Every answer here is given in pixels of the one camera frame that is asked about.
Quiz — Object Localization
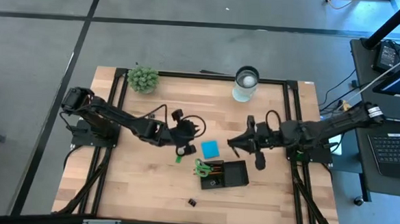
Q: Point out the black computer keyboard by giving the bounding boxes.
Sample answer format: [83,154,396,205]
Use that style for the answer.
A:
[365,131,400,181]

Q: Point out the black keyboard tray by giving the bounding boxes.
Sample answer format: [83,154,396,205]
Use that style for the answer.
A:
[349,115,400,199]

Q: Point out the blue sticky note pad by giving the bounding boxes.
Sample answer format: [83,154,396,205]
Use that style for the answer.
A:
[199,139,221,160]

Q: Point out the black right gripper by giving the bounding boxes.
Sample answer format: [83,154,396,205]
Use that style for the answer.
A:
[226,114,283,173]

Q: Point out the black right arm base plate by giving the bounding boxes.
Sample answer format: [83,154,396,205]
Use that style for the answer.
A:
[284,145,335,164]

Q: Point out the green handled scissors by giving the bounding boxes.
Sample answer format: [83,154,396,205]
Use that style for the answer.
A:
[192,158,216,179]

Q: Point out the black mesh desk organizer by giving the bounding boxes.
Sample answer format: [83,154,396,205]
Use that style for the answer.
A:
[199,158,251,192]

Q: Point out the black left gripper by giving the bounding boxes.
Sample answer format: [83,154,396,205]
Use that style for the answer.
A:
[165,108,201,157]

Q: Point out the black diagonal pole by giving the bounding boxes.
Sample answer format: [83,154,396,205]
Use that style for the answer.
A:
[362,0,400,51]

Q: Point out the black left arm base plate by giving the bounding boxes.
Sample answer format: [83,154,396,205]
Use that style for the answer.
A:
[70,124,121,149]

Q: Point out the green artificial potted plant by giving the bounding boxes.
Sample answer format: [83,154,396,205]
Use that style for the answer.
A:
[125,64,160,96]

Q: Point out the black metal table frame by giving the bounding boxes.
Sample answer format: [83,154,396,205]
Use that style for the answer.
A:
[51,64,349,224]

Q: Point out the black power adapter box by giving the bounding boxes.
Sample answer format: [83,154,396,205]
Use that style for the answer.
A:
[373,40,400,74]

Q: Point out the black side desk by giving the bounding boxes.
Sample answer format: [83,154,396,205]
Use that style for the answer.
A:
[346,37,400,122]

